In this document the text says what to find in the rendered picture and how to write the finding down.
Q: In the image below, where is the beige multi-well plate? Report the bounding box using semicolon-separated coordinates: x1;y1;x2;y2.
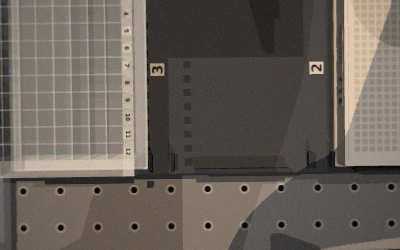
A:
332;0;400;167

